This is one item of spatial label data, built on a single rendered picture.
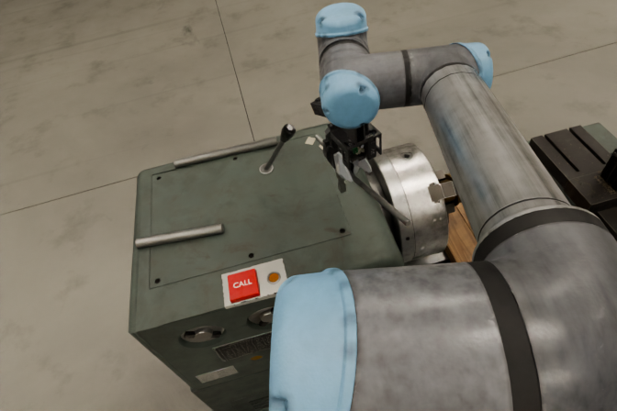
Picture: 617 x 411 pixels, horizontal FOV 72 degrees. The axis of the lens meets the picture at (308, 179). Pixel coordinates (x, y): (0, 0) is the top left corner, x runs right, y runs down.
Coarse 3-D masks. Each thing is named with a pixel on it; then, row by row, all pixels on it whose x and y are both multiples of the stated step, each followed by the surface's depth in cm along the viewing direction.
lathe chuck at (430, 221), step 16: (400, 160) 108; (416, 160) 107; (400, 176) 104; (416, 176) 104; (432, 176) 104; (416, 192) 103; (416, 208) 102; (432, 208) 102; (416, 224) 103; (432, 224) 103; (416, 240) 105; (432, 240) 106; (416, 256) 110
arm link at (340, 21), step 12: (324, 12) 61; (336, 12) 60; (348, 12) 60; (360, 12) 59; (324, 24) 59; (336, 24) 58; (348, 24) 58; (360, 24) 59; (324, 36) 60; (336, 36) 59; (348, 36) 59; (360, 36) 60; (324, 48) 60
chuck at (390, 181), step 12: (384, 156) 110; (372, 168) 114; (384, 168) 106; (384, 180) 104; (396, 180) 104; (384, 192) 108; (396, 192) 103; (396, 204) 102; (408, 216) 102; (396, 228) 105; (408, 228) 103; (396, 240) 109; (408, 240) 104; (408, 252) 107
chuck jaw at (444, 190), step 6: (432, 186) 104; (438, 186) 104; (444, 186) 105; (450, 186) 105; (432, 192) 103; (438, 192) 103; (444, 192) 105; (450, 192) 105; (456, 192) 113; (432, 198) 103; (438, 198) 103
